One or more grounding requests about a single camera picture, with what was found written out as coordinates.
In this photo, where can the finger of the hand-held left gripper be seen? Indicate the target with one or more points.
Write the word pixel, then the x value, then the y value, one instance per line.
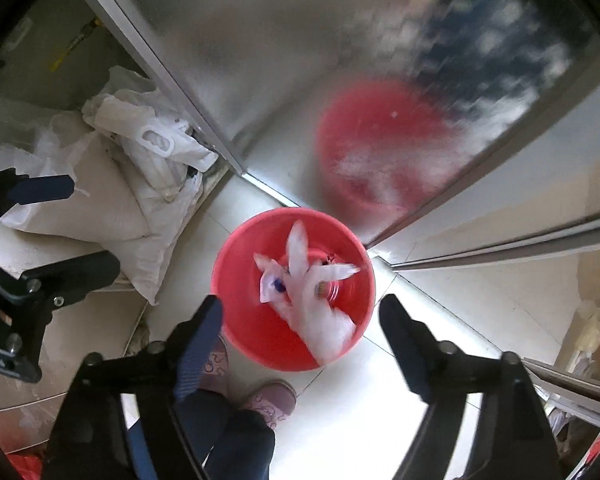
pixel 75 272
pixel 45 189

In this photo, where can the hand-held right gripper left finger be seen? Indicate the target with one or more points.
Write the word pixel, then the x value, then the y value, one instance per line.
pixel 195 360

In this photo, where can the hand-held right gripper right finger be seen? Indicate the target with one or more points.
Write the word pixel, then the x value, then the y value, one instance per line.
pixel 402 345

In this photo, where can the red plastic bucket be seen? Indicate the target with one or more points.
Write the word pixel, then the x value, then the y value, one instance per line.
pixel 245 320

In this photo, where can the white dish cloth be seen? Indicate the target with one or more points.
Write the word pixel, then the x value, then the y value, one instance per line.
pixel 325 330

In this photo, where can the blue white wrapper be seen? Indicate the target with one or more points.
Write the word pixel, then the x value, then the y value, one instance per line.
pixel 269 280

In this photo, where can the white woven sack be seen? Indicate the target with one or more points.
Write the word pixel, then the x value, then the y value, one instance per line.
pixel 95 210

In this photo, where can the person's blue jeans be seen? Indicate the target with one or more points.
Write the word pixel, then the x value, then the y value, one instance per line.
pixel 240 450

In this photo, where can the beige cabinet door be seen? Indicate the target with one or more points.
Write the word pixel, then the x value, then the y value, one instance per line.
pixel 505 250

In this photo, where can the red plastic bag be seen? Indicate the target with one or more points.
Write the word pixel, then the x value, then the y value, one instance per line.
pixel 25 467

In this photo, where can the steel cabinet door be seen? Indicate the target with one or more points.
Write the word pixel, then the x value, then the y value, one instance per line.
pixel 280 60

